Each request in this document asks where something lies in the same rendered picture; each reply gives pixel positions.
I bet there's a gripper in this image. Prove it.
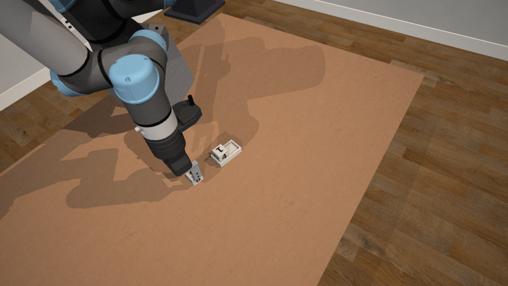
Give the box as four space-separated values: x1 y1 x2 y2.
135 95 202 181

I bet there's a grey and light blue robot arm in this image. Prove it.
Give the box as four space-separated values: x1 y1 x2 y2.
0 0 177 128

